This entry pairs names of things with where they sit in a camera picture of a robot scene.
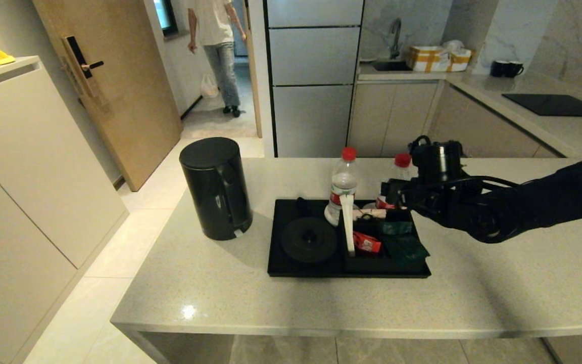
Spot clear water bottle red cap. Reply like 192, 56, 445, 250
375, 153, 413, 209
323, 147, 359, 226

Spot black electric kettle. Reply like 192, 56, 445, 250
179, 136, 253, 241

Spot teal plastic snack bag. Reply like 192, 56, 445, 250
378, 219, 414, 235

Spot dark green packet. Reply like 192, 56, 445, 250
383, 235, 430, 263

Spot red snack packet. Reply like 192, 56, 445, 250
352, 230, 382, 253

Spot round black kettle base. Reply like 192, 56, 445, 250
280, 217, 338, 263

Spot pink white sachet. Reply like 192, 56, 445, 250
354, 208, 387, 221

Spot long white paper sachet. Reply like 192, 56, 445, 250
340, 195, 356, 256

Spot black compartment organizer box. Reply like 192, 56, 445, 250
341, 208, 428, 272

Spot beige kitchen base cabinets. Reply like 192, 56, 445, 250
347, 80, 564, 158

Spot steel kitchen sink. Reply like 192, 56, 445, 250
372, 59, 413, 72

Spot cardboard box yellow tape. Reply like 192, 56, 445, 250
406, 45, 474, 72

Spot black rectangular serving tray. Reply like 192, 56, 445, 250
267, 198, 431, 278

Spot tall grey refrigerator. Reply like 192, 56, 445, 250
263, 0, 364, 158

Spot chrome kitchen faucet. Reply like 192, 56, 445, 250
389, 18, 402, 59

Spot black induction cooktop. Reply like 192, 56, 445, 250
502, 93, 582, 118

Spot white plastic shopping bag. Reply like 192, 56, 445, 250
200, 74, 219, 99

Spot person in white shirt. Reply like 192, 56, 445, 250
187, 0, 247, 118

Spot light wooden door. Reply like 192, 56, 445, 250
32, 0, 184, 192

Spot dark framed window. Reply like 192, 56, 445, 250
153, 0, 178, 38

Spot beige storage cabinet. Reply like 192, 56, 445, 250
0, 56, 130, 364

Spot black door lock handle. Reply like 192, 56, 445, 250
62, 36, 105, 99

